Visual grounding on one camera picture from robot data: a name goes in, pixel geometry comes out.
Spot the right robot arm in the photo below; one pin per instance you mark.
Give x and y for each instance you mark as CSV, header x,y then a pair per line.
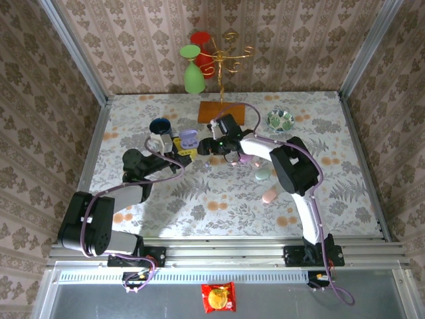
x,y
292,166

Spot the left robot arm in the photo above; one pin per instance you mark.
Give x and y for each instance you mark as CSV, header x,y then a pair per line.
x,y
89,226

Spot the green wine glass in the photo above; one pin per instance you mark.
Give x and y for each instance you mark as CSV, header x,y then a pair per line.
x,y
194,79

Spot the pinkish purple earbud case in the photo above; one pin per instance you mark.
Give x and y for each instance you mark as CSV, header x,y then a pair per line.
x,y
247,159

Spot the black connector board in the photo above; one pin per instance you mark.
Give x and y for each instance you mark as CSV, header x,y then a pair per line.
x,y
137,277
320,277

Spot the dark blue mug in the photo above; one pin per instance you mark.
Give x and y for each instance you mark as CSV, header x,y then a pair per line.
x,y
160,126

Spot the red snack packet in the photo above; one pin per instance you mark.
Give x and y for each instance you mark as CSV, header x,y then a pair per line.
x,y
218,297

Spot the red wine glass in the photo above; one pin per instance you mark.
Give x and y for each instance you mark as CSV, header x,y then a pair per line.
x,y
200,37

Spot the lavender earbud case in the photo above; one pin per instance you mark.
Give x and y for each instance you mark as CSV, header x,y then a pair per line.
x,y
189,139

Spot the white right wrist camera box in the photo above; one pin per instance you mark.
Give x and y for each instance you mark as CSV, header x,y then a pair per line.
x,y
215,129

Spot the mint green earbud case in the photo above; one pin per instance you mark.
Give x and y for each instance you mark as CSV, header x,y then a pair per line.
x,y
263,174

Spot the aluminium table side rail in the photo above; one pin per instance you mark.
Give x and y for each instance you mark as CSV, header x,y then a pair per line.
x,y
91,166
365,166

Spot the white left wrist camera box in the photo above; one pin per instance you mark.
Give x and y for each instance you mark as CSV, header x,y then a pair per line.
x,y
161,143

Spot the floral print tablecloth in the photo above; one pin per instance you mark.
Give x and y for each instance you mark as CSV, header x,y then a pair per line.
x,y
232,216

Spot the peach pink earbud case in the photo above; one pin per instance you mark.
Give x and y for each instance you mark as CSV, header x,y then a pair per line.
x,y
269,195

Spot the grey metal panel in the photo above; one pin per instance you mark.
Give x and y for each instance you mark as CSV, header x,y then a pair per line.
x,y
299,302

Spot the aluminium frame post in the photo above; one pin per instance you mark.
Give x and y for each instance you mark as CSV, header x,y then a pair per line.
x,y
73,50
368,50

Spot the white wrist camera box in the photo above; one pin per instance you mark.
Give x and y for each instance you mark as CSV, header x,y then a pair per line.
x,y
161,143
215,129

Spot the orange wooden base board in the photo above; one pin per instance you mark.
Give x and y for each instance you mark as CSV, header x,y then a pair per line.
x,y
209,113

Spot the leaf pattern ceramic bowl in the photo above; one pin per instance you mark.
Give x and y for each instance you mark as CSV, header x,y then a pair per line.
x,y
280,120

